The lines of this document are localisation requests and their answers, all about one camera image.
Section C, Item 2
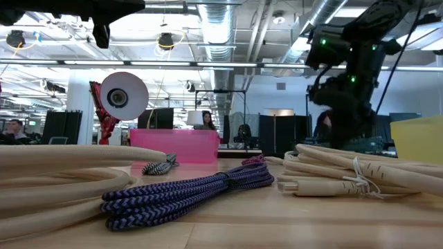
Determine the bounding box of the white background lampshade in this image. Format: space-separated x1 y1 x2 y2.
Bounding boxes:
186 110 205 127

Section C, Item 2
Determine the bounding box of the white usb cable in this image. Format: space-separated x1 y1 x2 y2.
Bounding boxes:
0 144 168 170
264 143 443 201
0 167 138 243

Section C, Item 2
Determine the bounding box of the person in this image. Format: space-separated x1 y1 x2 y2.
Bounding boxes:
1 119 30 145
234 123 253 145
199 110 218 131
312 109 334 140

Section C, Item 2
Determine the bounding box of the red desk lamp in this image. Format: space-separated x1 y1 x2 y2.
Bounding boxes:
89 71 150 145

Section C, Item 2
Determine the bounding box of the white building column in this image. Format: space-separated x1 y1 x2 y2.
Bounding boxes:
66 74 96 145

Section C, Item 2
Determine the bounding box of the pink plastic bin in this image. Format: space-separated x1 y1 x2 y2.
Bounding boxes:
129 129 221 164

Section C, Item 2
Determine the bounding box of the purple braided USB cable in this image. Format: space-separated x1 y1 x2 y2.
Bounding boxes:
100 162 275 232

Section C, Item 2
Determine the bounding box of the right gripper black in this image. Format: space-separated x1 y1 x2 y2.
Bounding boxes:
307 74 377 149

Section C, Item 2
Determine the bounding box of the black background monitor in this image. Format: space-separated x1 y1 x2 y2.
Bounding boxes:
137 107 175 130

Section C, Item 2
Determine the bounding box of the black metal stand frame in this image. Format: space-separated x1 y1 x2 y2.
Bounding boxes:
193 89 248 149

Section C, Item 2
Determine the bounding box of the black ceiling device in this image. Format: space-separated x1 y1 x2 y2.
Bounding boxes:
6 30 26 48
158 33 174 51

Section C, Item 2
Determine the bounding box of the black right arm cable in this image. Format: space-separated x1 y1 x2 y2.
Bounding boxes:
375 0 424 114

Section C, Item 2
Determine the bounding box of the silver ceiling duct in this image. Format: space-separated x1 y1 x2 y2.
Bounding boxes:
196 0 240 118

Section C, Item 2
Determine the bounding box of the black white braided cable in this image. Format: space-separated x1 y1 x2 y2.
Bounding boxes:
141 153 180 176

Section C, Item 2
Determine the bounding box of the yellow plastic bin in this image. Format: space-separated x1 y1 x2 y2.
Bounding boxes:
390 116 443 166

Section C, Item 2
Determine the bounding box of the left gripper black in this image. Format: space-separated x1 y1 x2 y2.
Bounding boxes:
51 0 146 49

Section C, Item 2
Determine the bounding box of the ceiling light strip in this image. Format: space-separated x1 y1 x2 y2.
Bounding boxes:
0 58 443 72

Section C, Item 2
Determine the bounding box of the black room partition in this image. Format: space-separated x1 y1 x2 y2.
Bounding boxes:
258 113 313 158
41 109 84 145

